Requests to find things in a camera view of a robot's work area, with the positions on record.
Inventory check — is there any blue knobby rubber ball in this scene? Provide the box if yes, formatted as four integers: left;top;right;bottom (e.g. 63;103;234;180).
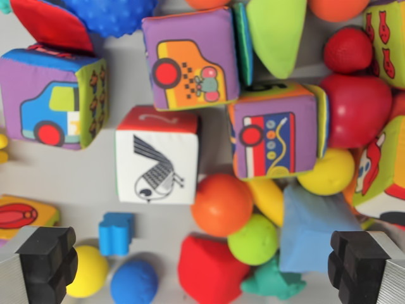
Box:
63;0;158;39

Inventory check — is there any red toy apple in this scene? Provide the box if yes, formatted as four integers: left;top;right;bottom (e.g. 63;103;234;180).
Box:
318;73;394;150

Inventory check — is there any purple cloth cube blue car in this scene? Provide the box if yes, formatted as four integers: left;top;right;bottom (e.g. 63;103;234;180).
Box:
0;0;110;151

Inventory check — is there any small yellow toy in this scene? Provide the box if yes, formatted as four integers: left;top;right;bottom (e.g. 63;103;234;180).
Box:
0;132;9;165

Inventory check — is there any lime green ball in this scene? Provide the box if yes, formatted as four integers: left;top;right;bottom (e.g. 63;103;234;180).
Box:
227;213;280;267

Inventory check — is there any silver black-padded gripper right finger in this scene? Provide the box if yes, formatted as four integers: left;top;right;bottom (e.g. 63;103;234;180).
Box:
327;230;405;304

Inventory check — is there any yellow smooth ball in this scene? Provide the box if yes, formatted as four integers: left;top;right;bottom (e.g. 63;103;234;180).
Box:
296;148;356;196
65;244;109;299

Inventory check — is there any yellow toy lemon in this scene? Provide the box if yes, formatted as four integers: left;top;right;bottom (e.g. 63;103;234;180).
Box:
246;178;285;227

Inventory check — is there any small blue textured ball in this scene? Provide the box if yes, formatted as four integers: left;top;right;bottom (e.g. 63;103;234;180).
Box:
109;258;159;304

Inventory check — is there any teal blue cloth block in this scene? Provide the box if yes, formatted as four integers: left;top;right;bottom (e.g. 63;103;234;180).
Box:
233;2;255;87

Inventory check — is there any red dimpled ball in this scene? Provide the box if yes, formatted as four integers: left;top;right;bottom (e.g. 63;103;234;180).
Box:
323;27;375;75

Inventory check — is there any green cloth cube red fish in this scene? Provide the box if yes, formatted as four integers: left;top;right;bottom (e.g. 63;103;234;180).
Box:
363;2;405;90

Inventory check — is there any small blue foam piece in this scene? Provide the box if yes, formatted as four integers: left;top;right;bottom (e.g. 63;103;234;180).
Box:
98;212;135;257

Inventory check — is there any teal soft shape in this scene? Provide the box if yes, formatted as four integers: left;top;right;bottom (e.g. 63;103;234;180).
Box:
240;253;307;301

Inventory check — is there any white cloth cube bird print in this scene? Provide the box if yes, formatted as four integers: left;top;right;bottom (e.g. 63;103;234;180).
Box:
115;105;200;205

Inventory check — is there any green cloth cube red animal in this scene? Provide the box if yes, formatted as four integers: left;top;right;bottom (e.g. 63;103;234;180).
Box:
344;115;405;220

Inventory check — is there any orange cloth cube red beetle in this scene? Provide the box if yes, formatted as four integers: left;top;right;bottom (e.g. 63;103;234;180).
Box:
0;194;61;241

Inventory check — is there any grey plastic bin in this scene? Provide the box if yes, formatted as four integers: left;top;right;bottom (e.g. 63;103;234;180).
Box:
0;0;405;304

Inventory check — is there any purple cloth cube orange taxi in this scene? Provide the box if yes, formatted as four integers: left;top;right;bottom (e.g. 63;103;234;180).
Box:
141;6;240;111

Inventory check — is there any light blue foam block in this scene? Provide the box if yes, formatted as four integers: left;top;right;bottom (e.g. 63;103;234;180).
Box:
278;184;363;275

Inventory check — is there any lime green soft cone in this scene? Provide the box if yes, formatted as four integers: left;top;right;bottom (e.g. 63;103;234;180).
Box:
246;0;308;80

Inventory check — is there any purple cloth cube fire truck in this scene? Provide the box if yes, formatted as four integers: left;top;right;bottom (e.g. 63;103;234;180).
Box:
227;81;330;181

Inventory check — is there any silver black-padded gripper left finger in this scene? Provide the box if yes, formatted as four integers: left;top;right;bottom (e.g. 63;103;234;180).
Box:
0;225;78;304

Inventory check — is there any red soft plush shape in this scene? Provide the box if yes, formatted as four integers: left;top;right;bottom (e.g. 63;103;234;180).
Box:
177;233;251;304

